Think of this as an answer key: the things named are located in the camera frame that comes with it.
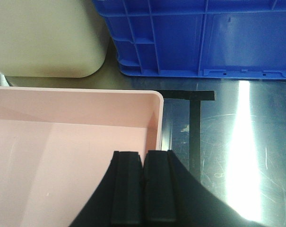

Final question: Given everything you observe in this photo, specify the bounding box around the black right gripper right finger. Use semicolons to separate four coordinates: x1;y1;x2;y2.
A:
144;150;260;227

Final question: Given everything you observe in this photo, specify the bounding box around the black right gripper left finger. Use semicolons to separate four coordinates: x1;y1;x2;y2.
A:
70;151;143;227

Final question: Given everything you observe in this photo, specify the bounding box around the blue crate right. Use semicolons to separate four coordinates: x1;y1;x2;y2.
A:
93;0;286;79

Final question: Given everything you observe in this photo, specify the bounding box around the black tape marking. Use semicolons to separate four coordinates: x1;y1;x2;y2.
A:
158;90;216;181

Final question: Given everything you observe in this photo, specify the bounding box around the pink plastic bin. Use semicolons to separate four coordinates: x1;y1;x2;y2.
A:
0;87;164;227

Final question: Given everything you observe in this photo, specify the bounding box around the beige plastic bin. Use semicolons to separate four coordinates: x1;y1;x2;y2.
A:
0;0;110;78

